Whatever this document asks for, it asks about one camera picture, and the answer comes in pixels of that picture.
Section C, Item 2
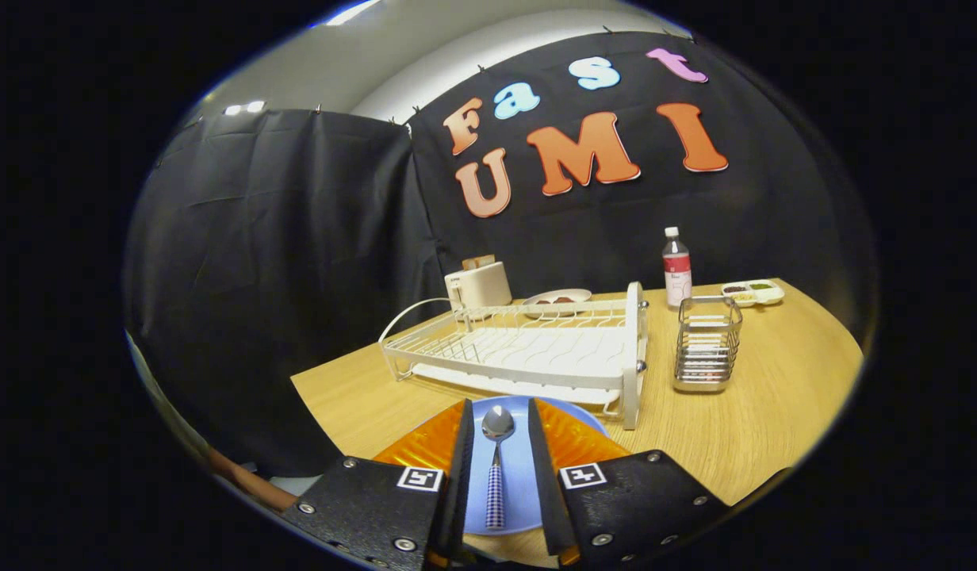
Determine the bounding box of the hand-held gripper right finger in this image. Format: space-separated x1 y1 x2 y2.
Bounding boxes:
527 398 731 568

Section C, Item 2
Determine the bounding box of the metal wire basket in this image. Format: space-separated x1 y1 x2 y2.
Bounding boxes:
672 295 744 394

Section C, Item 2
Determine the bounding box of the spoon with checked handle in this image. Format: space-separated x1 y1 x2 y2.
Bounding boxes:
481 405 516 531

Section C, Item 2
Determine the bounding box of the blue plate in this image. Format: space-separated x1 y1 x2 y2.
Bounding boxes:
425 395 608 536

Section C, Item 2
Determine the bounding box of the clear bottle with red label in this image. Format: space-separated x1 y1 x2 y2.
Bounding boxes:
662 227 693 308

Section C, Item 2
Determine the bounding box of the black backdrop cloth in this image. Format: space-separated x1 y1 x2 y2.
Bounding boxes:
124 30 878 481

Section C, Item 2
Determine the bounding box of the white oval plate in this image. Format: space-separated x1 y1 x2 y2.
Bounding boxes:
523 288 593 318

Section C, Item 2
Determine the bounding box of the white divided condiment tray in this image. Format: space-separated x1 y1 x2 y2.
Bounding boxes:
721 279 785 308

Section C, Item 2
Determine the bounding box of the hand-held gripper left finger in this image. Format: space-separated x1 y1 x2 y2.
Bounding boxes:
282 399 475 571

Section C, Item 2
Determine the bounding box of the white wire dish rack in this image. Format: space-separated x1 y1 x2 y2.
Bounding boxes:
378 282 649 431

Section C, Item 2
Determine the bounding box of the white toaster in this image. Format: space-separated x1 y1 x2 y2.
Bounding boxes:
444 261 513 312

